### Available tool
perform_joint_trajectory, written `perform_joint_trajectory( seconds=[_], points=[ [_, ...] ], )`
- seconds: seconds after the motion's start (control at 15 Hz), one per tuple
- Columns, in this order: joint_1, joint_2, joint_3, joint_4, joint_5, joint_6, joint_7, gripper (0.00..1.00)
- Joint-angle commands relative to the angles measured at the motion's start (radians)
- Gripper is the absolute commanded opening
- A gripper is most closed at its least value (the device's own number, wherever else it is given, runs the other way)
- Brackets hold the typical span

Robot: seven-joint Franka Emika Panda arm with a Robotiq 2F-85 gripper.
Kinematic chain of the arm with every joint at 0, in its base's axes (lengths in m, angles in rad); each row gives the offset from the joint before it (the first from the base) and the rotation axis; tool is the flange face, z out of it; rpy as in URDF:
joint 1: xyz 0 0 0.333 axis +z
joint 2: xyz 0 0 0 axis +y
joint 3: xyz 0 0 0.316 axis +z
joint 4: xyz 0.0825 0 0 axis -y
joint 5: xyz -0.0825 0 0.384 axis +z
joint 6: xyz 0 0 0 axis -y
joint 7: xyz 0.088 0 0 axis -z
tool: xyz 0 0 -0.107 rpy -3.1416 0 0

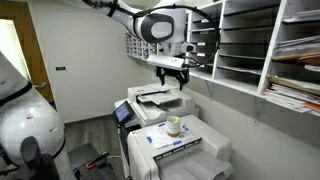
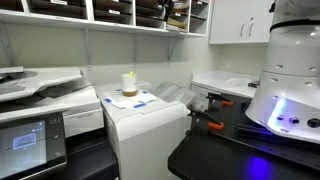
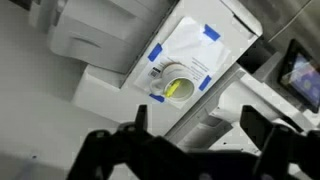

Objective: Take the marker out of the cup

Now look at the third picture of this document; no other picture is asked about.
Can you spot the white paper sheet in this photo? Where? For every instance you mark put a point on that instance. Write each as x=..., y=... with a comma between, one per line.
x=187, y=45

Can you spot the blue tape strip right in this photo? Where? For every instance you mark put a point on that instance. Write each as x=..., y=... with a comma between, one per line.
x=204, y=83

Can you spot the blue tape strip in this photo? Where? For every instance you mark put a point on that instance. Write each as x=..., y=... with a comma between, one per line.
x=211, y=33
x=155, y=52
x=204, y=83
x=159, y=98

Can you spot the blue tape strip bottom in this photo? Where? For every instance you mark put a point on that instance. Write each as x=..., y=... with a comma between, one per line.
x=159, y=98

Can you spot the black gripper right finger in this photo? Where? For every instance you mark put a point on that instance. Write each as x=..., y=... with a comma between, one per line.
x=258, y=128

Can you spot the blue tape strip top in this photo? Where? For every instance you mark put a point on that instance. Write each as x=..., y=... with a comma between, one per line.
x=211, y=33

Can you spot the blue tape strip left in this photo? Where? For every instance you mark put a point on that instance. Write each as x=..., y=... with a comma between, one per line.
x=155, y=52

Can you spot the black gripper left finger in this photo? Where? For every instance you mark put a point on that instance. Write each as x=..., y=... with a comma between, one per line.
x=141, y=120

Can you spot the printer touchscreen panel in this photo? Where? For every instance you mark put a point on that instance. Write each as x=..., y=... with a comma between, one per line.
x=300, y=76

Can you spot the large white printer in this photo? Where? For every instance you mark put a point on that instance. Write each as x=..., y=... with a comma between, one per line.
x=114, y=37

